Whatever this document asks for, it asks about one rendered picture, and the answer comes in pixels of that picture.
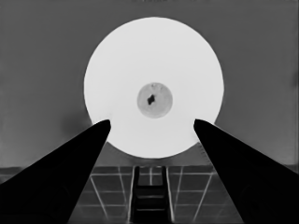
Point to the large thick white disc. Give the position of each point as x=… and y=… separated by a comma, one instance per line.
x=124, y=77

